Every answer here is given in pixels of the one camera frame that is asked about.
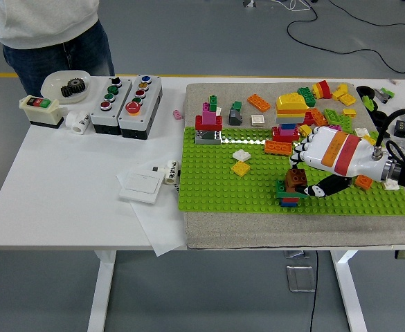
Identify brown square brick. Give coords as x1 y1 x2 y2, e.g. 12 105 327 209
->
284 180 305 194
287 168 309 184

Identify long black floor cable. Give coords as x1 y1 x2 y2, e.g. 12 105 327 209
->
286 0 405 84

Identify dark green long brick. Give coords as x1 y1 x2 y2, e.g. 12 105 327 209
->
275 180 309 201

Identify grey emergency-stop control box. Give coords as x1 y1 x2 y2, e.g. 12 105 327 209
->
118 74 163 140

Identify white labelled tube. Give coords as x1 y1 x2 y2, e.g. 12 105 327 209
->
163 159 179 185

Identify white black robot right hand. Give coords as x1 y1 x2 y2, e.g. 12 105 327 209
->
288 126 390 198

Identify cream red-green switch box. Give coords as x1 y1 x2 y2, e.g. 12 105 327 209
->
18 95 66 129

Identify orange long brick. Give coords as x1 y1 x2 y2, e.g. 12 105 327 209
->
354 174 375 190
264 140 292 156
309 108 328 128
246 93 271 111

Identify grey slope brick green top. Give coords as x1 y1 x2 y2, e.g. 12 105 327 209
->
228 100 244 127

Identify black tape roll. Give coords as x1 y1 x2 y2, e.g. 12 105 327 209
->
356 85 376 100

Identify grey-brown mat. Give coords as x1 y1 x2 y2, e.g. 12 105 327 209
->
185 82 405 250

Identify red pink grey brick tower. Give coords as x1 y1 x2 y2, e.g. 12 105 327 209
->
194 93 224 145

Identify white floor cable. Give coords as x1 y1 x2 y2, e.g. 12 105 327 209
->
270 0 312 12

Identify lime green flat plate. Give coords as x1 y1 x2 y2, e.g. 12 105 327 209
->
336 113 354 133
323 109 341 125

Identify black power cable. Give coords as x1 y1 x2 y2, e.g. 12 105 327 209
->
308 249 319 332

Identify burger-shaped multicolour brick tower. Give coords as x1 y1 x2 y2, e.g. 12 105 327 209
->
271 92 310 142

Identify white table leg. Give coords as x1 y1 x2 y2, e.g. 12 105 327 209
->
330 249 368 332
86 249 117 332

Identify white paper sheet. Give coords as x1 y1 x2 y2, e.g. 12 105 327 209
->
116 171 188 257

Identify yellow brick pair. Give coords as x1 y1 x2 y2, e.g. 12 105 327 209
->
332 83 349 101

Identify black ring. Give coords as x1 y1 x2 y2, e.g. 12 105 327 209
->
370 110 390 126

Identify black metal gear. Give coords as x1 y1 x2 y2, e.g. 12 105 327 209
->
60 77 87 98

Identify dark green chunky brick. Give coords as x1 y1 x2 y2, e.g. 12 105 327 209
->
297 86 317 107

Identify red yellow orange curved bricks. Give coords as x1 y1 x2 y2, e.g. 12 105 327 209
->
312 80 333 100

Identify person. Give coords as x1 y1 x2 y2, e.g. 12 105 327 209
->
0 0 116 98

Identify green studded baseplate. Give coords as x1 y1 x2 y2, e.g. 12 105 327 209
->
177 126 405 217

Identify grey four-button control box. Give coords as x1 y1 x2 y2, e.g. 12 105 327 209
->
89 76 134 135

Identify white plastic bowl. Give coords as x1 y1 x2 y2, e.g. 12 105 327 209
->
41 70 92 104

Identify green and grey clip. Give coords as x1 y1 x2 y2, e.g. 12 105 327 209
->
374 86 395 104

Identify white wall switch plate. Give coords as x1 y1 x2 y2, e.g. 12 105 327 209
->
118 172 164 205

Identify white pipe tee fitting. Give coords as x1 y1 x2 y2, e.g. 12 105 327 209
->
65 109 91 134

